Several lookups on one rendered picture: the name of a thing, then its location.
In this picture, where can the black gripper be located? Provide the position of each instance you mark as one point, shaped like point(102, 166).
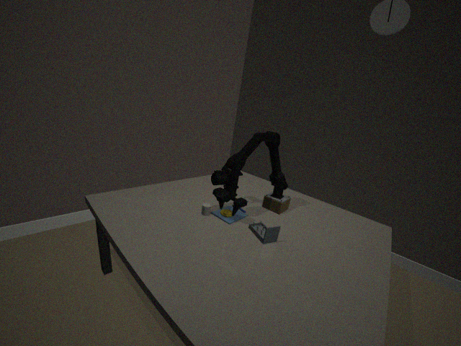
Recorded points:
point(238, 203)

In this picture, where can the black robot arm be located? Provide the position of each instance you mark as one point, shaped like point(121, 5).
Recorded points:
point(237, 161)

